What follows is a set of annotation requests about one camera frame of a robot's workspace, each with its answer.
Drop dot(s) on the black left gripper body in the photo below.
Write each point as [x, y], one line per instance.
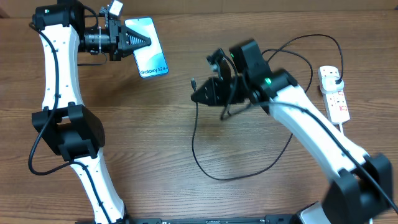
[114, 32]

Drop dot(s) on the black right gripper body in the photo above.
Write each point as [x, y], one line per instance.
[236, 90]

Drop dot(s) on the blue Samsung Galaxy smartphone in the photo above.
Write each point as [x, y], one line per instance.
[150, 59]

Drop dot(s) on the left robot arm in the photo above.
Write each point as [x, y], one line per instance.
[66, 125]

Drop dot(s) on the white charger plug adapter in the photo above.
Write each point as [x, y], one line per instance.
[331, 85]

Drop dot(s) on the white power strip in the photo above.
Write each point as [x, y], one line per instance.
[335, 103]

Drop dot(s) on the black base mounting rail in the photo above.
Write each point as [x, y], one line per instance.
[211, 221]

